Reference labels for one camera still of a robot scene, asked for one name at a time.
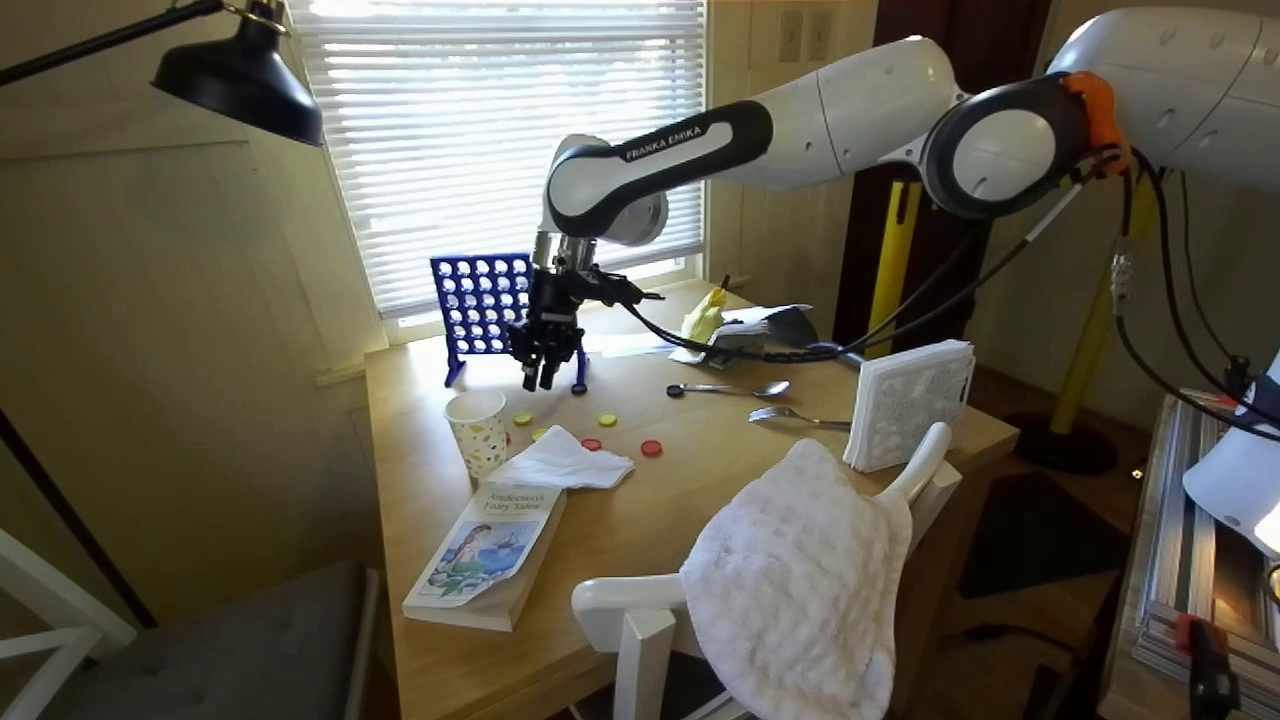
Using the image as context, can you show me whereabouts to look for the metal equipment cart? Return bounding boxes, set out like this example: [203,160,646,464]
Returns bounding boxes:
[1098,401,1280,720]

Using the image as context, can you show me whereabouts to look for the white sponge block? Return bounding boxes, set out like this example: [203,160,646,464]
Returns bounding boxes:
[845,341,976,471]

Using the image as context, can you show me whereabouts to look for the far white chair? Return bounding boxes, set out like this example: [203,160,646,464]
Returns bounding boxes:
[0,532,134,720]

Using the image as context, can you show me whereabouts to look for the silver spoon far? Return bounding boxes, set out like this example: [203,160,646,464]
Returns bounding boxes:
[665,380,791,401]

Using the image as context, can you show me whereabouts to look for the white dotted paper cup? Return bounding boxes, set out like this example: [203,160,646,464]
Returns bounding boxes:
[443,388,511,486]

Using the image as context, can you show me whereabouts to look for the white wooden chair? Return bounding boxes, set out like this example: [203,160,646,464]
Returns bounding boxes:
[567,420,964,720]

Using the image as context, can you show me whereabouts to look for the children's picture book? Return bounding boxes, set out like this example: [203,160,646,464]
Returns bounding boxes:
[400,486,564,633]

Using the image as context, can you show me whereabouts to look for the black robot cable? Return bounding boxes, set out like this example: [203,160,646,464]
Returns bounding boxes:
[615,144,1280,446]

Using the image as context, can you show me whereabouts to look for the white paper napkin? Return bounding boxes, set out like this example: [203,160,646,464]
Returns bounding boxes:
[490,426,633,487]

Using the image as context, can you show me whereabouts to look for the black desk lamp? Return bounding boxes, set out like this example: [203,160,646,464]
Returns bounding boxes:
[0,0,325,149]

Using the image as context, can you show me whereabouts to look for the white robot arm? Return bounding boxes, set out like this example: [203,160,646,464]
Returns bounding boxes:
[508,8,1280,388]

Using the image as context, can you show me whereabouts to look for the window blinds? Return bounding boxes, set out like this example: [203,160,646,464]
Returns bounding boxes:
[286,0,708,318]

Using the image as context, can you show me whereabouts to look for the yellow black barrier post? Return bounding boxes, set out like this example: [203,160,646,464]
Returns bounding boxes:
[862,179,918,358]

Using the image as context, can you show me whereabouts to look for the white towel on chair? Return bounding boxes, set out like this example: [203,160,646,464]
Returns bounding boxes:
[675,436,918,720]

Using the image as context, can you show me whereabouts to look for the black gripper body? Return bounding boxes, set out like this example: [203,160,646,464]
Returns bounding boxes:
[508,267,643,372]

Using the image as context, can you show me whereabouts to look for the yellow banana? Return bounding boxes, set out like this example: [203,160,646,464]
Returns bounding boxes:
[680,284,728,352]

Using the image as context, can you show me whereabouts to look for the silver spoon near edge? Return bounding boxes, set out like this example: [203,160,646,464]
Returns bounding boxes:
[749,403,848,431]

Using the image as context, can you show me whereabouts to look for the blue connect four grid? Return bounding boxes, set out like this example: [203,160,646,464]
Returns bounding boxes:
[429,254,588,396]

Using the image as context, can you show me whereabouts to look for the red game disc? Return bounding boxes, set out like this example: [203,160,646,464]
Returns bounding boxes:
[640,441,665,461]

